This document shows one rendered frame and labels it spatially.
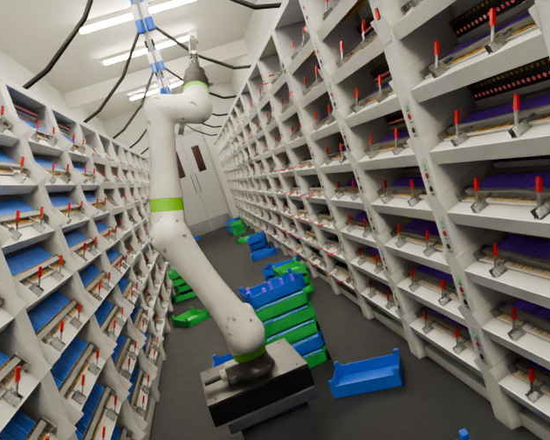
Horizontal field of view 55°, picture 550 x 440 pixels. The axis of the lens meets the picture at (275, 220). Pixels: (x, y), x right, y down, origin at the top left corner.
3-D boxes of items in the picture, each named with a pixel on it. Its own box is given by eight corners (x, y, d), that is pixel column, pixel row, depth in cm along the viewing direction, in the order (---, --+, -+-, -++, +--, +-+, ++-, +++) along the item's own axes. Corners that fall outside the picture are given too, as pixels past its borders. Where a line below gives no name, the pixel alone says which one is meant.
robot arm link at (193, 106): (214, 129, 188) (213, 107, 179) (178, 131, 187) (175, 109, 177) (211, 100, 195) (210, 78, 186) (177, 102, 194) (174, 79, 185)
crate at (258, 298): (251, 309, 259) (246, 293, 258) (243, 301, 279) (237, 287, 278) (306, 286, 266) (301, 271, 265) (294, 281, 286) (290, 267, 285)
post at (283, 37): (368, 319, 307) (271, 23, 288) (363, 315, 317) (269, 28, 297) (400, 307, 310) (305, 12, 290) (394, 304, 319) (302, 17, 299)
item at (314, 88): (330, 88, 234) (312, 62, 232) (302, 108, 293) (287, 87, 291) (366, 62, 235) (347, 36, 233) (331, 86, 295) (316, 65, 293)
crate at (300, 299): (257, 324, 260) (251, 309, 259) (248, 315, 279) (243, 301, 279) (311, 301, 267) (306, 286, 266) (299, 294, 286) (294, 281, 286)
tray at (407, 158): (422, 165, 169) (406, 140, 167) (362, 170, 229) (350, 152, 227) (470, 127, 171) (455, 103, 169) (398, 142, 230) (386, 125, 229)
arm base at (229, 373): (209, 396, 183) (202, 381, 182) (206, 382, 197) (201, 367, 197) (278, 367, 187) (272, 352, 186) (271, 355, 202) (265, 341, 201)
